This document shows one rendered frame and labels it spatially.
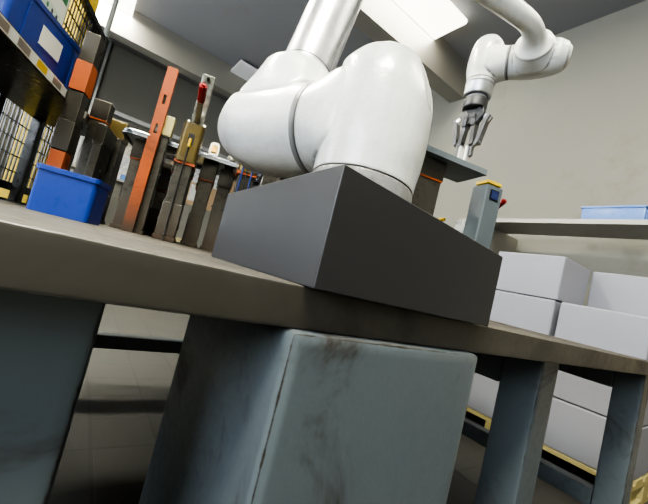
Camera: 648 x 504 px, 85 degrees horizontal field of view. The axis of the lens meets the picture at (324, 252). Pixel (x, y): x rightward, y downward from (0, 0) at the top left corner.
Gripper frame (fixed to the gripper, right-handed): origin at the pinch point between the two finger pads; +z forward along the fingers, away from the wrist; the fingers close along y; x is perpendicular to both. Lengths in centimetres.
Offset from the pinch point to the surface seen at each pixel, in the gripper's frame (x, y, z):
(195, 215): 59, 56, 40
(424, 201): 12.0, 2.5, 19.2
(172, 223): 69, 45, 45
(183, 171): 69, 46, 29
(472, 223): -9.7, -3.0, 19.7
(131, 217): 78, 52, 46
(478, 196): -9.7, -3.0, 10.2
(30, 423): 98, -30, 64
